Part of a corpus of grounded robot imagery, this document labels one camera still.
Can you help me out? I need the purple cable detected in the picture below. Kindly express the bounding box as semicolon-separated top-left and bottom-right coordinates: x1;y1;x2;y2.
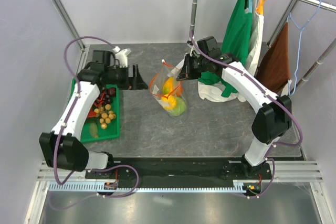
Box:
47;35;140;210
187;29;303;200

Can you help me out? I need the green leaf toy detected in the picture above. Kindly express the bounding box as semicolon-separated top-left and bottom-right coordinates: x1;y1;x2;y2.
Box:
89;123;98;138

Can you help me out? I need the green plastic tray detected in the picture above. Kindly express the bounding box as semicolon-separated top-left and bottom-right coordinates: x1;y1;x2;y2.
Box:
80;84;120;143

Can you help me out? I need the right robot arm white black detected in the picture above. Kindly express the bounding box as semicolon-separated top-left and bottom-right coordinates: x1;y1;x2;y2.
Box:
176;36;292;179

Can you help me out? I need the yellow green mango toy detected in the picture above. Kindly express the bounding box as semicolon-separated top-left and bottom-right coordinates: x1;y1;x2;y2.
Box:
162;77;174;95

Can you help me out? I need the green shirt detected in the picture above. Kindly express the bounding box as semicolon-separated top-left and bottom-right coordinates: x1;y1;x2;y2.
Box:
198;0;253;102

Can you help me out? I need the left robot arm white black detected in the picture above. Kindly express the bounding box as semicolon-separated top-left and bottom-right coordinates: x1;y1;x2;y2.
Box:
39;48;148;178

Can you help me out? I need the white garment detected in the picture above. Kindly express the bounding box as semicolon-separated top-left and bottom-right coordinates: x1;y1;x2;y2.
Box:
196;0;264;103

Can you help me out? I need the red lobster toy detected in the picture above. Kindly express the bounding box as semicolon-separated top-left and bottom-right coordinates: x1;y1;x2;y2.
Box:
87;93;106;119

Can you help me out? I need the green cabbage toy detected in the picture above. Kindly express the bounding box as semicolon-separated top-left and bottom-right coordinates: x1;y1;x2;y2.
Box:
171;97;186;116

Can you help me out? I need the brown longan cluster toy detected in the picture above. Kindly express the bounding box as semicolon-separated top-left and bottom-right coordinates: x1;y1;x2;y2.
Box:
93;104;117;130

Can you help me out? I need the clear zip top bag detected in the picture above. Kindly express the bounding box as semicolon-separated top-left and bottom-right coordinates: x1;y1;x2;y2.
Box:
149;59;187;118

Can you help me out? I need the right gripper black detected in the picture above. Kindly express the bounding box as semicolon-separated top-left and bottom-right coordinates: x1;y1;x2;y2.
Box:
177;53;209;81

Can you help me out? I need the slotted cable duct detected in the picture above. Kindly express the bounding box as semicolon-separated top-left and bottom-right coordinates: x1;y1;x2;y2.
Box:
48;182;256;193

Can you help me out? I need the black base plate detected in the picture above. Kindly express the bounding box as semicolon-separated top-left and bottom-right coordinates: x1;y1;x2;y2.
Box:
85;157;272;189

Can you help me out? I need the brown towel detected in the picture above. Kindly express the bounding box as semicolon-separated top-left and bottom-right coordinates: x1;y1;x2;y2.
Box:
256;22;290;93

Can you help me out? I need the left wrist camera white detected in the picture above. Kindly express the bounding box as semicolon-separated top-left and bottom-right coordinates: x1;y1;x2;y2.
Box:
112;46;131;68

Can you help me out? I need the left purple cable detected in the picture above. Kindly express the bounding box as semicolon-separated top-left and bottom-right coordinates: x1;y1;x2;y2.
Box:
47;35;140;210

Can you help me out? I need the orange fruit toy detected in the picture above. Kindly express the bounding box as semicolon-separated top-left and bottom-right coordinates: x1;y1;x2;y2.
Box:
175;86;183;97

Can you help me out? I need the blue wire hanger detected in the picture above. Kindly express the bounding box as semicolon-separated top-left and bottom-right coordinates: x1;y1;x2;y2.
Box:
286;0;322;96

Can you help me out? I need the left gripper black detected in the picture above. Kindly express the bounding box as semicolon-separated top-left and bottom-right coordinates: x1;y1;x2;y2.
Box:
104;64;147;91

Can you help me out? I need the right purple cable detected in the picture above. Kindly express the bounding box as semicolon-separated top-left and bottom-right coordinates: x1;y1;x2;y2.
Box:
187;29;303;200

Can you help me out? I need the yellow lemon toy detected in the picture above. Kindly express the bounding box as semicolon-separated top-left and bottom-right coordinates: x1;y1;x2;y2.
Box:
161;95;177;111

